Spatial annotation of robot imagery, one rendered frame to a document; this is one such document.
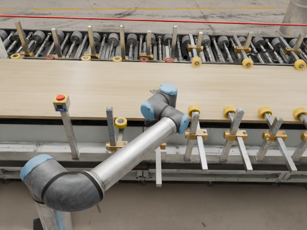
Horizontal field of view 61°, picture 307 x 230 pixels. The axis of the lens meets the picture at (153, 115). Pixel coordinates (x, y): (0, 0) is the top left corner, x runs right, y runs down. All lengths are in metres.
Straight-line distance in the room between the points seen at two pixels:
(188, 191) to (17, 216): 1.49
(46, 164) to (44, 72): 1.51
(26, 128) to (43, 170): 1.21
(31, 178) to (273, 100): 1.77
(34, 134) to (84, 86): 0.52
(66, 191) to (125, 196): 1.64
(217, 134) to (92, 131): 0.93
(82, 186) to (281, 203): 2.15
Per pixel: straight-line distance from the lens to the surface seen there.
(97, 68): 2.29
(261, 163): 1.96
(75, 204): 0.85
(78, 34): 3.00
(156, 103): 1.19
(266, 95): 2.21
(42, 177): 0.89
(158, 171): 1.56
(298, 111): 2.05
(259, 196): 2.67
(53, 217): 1.06
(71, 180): 0.85
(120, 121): 1.75
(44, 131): 2.05
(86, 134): 1.98
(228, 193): 2.59
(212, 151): 2.02
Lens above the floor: 2.14
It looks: 43 degrees down
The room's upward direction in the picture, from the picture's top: 3 degrees clockwise
